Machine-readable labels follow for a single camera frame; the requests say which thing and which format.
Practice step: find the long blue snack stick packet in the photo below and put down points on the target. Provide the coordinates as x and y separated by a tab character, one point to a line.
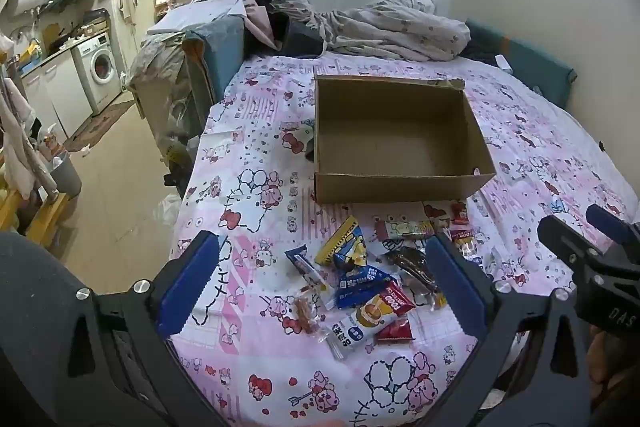
300	259

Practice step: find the grey trash bin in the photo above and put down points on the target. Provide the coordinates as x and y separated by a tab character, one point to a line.
67	177

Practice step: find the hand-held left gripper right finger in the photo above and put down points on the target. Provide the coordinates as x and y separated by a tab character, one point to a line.
457	292

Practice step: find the teal storage box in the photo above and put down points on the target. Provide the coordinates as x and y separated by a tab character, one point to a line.
220	57

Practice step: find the black bag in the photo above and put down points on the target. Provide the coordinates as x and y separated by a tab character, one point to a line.
300	37

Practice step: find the patterned floor rug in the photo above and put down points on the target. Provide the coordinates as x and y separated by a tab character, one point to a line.
102	124

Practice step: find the teal cushion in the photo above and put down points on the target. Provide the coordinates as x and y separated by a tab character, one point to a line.
530	57

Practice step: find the green pink candy packet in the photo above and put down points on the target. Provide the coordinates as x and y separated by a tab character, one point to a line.
405	228

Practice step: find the small red triangular packet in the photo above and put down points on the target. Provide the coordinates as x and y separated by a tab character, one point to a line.
397	331

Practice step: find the pink cartoon printed bedsheet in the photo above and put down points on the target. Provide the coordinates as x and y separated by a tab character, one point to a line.
260	147

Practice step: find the dark brown snack packet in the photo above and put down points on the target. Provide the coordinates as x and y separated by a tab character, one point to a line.
412	269

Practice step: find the cardboard box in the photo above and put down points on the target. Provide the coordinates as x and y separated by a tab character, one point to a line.
395	142

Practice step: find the white plastic bag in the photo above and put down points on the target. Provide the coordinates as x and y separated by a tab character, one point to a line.
167	212

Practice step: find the pink cloth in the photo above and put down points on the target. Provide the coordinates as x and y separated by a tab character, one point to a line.
260	24

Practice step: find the yellow wooden stool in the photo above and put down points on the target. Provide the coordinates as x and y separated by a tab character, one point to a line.
42	214

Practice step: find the red white rice cake packet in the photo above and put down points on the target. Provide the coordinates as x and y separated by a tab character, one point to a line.
370	314

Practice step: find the yellow snack packet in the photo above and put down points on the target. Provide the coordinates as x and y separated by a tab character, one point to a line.
345	239

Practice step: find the white flat box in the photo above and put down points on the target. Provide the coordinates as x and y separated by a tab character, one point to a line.
200	14

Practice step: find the small red snack packet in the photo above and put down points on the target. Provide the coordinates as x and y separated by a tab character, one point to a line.
460	213

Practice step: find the person's right hand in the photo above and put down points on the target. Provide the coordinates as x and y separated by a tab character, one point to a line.
602	357

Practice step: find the clear wrapped brown snack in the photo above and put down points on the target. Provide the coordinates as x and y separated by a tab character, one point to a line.
306	313

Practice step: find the plastic wrapped bundle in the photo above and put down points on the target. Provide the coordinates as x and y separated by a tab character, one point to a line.
160	77

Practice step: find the crumpled floral blanket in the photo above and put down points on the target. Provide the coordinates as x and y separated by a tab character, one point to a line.
395	27

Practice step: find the white floor cabinet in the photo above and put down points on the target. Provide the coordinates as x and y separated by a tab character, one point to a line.
55	97

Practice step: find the white charger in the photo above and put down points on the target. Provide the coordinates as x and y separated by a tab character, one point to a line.
502	62

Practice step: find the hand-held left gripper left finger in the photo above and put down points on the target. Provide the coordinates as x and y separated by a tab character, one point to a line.
187	287

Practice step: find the white washing machine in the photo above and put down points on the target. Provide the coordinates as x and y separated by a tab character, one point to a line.
100	67

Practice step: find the small black object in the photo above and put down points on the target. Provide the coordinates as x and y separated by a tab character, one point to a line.
309	144

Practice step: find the hanging pink clothes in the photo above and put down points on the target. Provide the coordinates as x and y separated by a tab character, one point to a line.
17	132

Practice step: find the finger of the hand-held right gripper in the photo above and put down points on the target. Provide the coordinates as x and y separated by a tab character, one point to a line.
612	224
565	239

